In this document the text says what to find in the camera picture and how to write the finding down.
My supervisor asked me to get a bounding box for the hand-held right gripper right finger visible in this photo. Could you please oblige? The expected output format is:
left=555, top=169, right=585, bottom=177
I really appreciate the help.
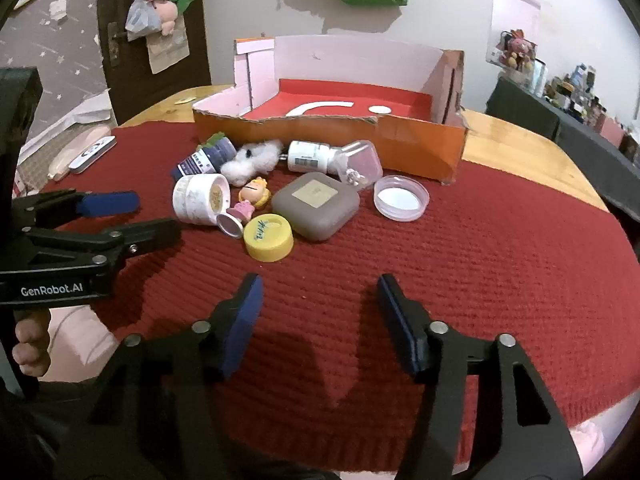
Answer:
left=376, top=273, right=586, bottom=480

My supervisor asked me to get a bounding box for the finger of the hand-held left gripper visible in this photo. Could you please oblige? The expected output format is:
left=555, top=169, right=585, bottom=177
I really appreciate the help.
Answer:
left=22, top=217, right=183, bottom=273
left=10, top=189, right=142, bottom=233

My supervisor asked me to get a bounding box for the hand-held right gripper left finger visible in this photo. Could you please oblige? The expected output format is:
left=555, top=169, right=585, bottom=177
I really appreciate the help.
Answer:
left=52, top=273, right=264, bottom=480

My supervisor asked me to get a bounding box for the white jar with label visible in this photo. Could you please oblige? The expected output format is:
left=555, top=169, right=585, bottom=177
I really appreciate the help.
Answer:
left=172, top=173, right=232, bottom=226

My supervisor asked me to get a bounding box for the dark blue bottle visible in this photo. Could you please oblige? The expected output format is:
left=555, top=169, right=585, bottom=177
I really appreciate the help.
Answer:
left=171, top=140, right=237, bottom=181

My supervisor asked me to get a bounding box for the blonde doll figurine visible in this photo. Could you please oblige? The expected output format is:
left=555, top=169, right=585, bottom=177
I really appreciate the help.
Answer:
left=217, top=176, right=273, bottom=238

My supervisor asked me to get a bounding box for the white fluffy star plush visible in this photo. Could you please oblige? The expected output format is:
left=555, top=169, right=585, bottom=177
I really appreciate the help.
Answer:
left=220, top=140, right=283, bottom=185

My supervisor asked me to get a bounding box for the clear round lid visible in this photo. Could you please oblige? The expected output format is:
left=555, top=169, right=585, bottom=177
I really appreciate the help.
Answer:
left=373, top=175, right=431, bottom=222

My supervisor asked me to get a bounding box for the grey soap bar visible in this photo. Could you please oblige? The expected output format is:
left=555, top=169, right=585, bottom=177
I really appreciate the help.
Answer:
left=271, top=172, right=361, bottom=242

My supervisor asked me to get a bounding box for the clear plastic container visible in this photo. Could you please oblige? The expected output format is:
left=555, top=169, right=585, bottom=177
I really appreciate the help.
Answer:
left=332, top=140, right=385, bottom=191

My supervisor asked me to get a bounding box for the white pill bottle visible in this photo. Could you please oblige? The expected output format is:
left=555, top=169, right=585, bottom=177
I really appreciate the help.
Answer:
left=286, top=140, right=346, bottom=177

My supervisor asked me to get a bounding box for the orange cardboard box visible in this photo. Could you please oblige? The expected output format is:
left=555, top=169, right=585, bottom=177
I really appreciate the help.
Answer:
left=192, top=35, right=470, bottom=187

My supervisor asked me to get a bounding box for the person's left hand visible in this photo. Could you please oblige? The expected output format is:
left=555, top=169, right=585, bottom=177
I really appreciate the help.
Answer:
left=12, top=309, right=52, bottom=377

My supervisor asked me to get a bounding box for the white remote control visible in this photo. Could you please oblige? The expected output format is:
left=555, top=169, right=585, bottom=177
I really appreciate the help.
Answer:
left=67, top=136, right=117, bottom=175

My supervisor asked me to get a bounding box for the white paper sheet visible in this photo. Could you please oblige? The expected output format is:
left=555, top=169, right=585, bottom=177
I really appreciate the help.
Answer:
left=17, top=87, right=112, bottom=166

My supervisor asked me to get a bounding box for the pink case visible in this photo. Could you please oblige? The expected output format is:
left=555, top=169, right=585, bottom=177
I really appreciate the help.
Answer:
left=47, top=125, right=112, bottom=182

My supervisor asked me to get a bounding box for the red knitted mat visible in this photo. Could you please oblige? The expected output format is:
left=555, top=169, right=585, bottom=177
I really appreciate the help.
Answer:
left=15, top=122, right=640, bottom=473

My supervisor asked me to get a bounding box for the grey plastic bag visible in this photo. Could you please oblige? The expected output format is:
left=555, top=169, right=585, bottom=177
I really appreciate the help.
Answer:
left=124, top=0, right=166, bottom=42

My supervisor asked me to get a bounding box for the brown paper bag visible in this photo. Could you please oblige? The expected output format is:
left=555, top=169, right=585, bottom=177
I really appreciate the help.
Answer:
left=146, top=30, right=191, bottom=75

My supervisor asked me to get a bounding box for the dark wooden door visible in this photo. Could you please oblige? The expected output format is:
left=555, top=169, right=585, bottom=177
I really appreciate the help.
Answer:
left=97, top=0, right=213, bottom=128

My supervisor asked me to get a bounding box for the side table with dark cloth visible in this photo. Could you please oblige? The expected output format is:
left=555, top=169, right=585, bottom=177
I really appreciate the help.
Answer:
left=485, top=72, right=640, bottom=221

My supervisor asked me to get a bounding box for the row of bottles and jars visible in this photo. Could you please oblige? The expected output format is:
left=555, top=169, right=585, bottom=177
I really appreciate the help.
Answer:
left=542, top=62, right=640, bottom=161

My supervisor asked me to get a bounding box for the pink plush doll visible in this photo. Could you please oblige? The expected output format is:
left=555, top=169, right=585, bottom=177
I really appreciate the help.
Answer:
left=500, top=30, right=538, bottom=73

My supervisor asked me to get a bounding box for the metal door handle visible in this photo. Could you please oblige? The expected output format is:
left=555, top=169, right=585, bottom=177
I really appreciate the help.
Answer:
left=107, top=22, right=126, bottom=66

